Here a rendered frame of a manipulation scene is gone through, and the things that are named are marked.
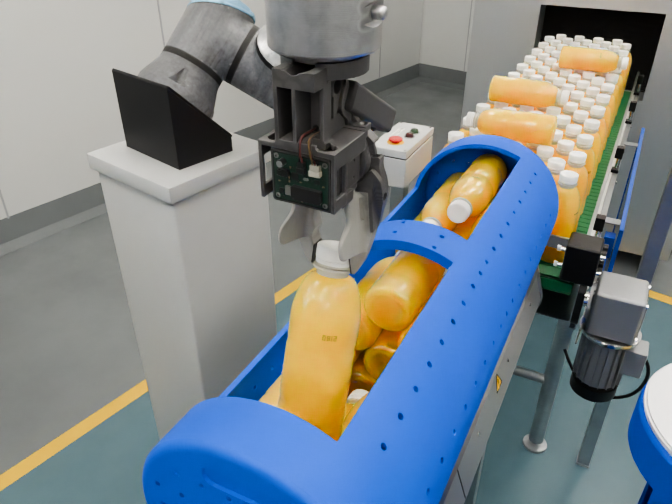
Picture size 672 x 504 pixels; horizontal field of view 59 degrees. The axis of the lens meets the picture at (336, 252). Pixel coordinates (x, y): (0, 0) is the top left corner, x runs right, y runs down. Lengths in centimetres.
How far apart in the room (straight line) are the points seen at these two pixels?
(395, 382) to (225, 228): 93
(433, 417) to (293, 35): 41
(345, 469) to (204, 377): 113
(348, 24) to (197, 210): 101
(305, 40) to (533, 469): 190
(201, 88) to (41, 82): 217
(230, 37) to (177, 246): 49
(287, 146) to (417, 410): 31
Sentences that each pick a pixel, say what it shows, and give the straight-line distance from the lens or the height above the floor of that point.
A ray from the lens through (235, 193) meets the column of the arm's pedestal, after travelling 148.
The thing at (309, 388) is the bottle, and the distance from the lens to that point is 61.
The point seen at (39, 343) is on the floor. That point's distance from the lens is 283.
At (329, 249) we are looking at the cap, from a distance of 57.
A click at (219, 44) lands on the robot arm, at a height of 134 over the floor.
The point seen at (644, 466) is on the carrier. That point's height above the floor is 98.
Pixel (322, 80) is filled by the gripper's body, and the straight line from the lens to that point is 46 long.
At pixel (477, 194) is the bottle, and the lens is 108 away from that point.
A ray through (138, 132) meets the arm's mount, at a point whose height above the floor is 115.
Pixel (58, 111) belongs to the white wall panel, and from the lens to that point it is 360.
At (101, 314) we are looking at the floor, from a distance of 290.
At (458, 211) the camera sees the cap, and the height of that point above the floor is 117.
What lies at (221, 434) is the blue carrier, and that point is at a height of 123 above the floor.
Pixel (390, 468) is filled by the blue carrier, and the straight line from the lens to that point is 59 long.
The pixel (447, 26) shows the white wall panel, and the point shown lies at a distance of 605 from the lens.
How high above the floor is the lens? 165
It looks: 32 degrees down
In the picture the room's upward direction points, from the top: straight up
